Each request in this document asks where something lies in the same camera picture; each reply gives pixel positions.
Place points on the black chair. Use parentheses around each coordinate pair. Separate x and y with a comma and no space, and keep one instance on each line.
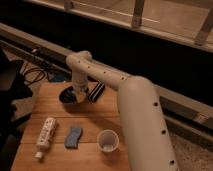
(12,87)

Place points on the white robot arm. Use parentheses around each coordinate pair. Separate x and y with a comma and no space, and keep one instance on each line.
(144,128)

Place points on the blue object on floor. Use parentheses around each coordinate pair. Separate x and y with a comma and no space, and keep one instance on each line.
(58,78)

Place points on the blue sponge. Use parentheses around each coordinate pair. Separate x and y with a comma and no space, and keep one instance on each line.
(73,137)

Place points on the white plastic cup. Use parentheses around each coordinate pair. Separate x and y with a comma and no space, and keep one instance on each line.
(107,141)

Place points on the metal window bracket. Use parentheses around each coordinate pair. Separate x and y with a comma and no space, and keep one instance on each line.
(137,13)

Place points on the black striped comb block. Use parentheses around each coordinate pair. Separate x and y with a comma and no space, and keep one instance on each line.
(96,92)

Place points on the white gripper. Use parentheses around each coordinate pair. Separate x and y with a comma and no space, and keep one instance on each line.
(81,94)

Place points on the white lotion tube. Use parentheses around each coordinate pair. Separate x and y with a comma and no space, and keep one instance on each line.
(45,136)

